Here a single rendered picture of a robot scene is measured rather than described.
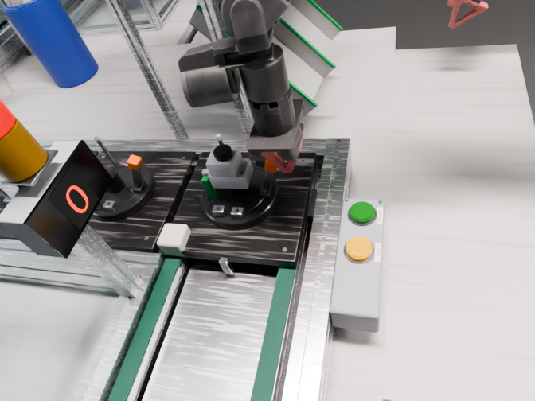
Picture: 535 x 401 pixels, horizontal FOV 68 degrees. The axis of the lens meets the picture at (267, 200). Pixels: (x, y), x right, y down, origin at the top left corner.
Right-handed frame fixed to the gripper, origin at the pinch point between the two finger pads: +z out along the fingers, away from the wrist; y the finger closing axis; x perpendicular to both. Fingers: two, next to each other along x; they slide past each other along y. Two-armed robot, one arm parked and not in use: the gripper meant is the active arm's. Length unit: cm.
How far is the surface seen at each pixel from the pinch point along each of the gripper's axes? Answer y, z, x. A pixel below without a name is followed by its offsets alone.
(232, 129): -32.0, 19.6, -23.6
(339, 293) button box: 15.4, 10.3, 8.9
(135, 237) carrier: 9.0, 9.0, -28.1
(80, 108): -43, 19, -78
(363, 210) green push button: 1.0, 8.9, 11.6
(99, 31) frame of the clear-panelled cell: -87, 17, -93
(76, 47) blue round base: -60, 8, -82
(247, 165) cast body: -1.0, 0.6, -7.0
